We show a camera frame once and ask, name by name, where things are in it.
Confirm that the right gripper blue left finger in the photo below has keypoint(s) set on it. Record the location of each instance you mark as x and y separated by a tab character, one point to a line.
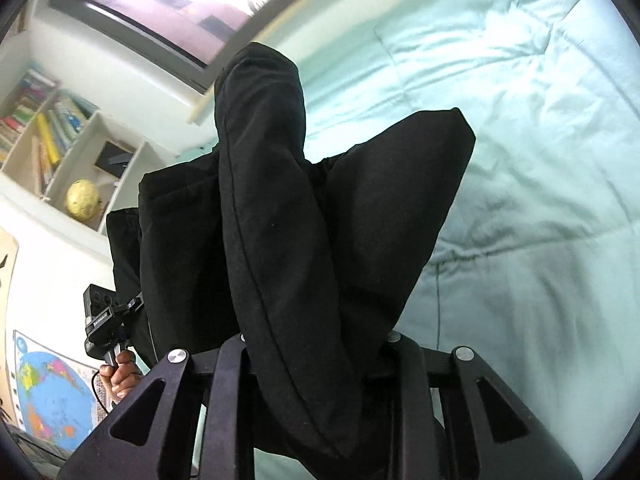
151	434

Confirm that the mint green quilted duvet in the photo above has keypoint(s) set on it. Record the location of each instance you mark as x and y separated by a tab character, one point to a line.
536	266

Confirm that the yellow globe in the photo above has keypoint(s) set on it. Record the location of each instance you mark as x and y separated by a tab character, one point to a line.
83	200

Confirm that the white bookshelf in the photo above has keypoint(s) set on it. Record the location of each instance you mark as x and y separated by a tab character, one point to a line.
115	150

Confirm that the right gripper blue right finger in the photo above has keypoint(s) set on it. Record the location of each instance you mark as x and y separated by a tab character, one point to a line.
455	418

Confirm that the row of colourful books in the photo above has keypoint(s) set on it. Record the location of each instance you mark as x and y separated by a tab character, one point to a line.
40	123

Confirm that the person left hand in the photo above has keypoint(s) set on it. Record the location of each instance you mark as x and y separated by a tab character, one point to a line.
121	379

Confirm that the wooden window sill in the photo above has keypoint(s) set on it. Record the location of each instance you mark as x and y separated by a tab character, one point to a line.
320	20

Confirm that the black hooded winter jacket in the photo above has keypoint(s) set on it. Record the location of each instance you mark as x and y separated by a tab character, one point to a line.
311	262

